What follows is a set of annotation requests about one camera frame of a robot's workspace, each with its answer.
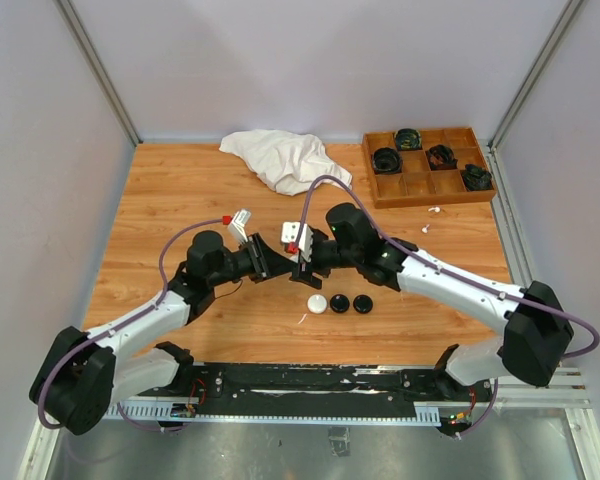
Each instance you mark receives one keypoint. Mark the wooden compartment tray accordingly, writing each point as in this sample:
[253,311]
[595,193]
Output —
[418,167]

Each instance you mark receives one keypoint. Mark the white crumpled cloth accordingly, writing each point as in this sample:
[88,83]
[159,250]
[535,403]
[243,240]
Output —
[285,162]

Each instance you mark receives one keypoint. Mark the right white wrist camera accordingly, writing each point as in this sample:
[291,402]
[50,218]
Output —
[297,241]

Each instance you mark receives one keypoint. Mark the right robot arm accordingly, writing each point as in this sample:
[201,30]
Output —
[531,334]

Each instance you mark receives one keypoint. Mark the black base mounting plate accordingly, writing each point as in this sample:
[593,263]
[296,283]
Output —
[313,393]

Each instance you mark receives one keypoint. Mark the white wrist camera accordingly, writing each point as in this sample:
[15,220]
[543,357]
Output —
[297,241]
[237,226]

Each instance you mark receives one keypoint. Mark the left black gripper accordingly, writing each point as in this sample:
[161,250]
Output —
[264,260]

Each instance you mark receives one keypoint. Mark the black charging case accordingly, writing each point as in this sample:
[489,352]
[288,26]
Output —
[363,304]
[339,303]

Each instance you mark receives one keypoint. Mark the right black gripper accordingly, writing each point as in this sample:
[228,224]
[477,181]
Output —
[303,271]

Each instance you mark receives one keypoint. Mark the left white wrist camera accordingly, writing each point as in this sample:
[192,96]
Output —
[237,226]

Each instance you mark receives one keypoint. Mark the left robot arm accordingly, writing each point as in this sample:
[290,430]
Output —
[82,373]

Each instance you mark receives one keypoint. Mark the grey slotted cable duct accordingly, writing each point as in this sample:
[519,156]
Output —
[565,391]

